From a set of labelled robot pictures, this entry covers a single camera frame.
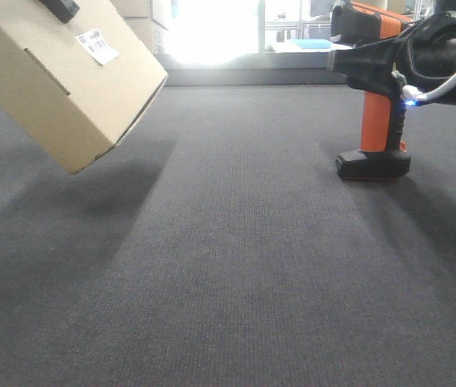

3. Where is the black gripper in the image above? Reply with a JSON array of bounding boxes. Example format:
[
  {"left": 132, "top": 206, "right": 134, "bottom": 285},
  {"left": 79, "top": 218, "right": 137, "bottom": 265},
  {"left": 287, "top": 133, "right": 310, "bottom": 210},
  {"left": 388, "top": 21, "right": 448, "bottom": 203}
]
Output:
[{"left": 326, "top": 12, "right": 456, "bottom": 105}]

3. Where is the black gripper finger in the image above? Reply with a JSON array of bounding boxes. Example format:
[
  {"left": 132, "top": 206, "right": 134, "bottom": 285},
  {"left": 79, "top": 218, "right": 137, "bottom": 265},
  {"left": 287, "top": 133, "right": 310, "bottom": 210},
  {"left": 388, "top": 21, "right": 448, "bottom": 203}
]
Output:
[{"left": 41, "top": 0, "right": 80, "bottom": 23}]

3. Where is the orange black barcode scanner gun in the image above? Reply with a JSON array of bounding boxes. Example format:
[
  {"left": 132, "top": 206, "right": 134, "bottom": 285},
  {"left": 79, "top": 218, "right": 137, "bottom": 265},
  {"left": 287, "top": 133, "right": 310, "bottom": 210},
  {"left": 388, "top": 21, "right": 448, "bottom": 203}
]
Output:
[{"left": 330, "top": 1, "right": 413, "bottom": 180}]

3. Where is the small brown cardboard package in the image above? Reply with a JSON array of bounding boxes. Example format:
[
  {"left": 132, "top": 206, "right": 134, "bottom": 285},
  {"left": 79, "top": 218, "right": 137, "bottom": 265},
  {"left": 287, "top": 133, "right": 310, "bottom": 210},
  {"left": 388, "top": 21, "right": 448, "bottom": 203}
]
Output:
[{"left": 0, "top": 1, "right": 167, "bottom": 174}]

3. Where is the large cardboard box black label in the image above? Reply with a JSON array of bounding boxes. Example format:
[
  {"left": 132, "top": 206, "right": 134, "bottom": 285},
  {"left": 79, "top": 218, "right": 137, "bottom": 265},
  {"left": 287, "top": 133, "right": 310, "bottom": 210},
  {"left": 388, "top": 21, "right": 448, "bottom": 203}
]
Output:
[{"left": 111, "top": 0, "right": 172, "bottom": 55}]

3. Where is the blue tray in background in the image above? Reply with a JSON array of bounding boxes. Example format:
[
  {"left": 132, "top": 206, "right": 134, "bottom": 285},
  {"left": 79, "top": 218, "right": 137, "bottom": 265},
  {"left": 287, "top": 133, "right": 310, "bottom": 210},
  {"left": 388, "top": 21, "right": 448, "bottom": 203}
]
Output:
[{"left": 280, "top": 39, "right": 351, "bottom": 52}]

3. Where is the dark grey table mat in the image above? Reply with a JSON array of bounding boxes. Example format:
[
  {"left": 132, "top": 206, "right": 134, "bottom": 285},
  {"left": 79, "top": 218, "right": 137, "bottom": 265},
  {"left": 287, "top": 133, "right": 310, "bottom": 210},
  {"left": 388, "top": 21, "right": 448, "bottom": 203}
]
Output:
[{"left": 0, "top": 86, "right": 456, "bottom": 386}]

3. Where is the grey cable with blue light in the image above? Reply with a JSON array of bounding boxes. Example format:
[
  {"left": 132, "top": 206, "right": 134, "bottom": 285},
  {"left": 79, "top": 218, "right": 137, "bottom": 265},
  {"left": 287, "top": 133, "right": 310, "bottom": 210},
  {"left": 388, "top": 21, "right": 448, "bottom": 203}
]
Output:
[{"left": 400, "top": 44, "right": 456, "bottom": 109}]

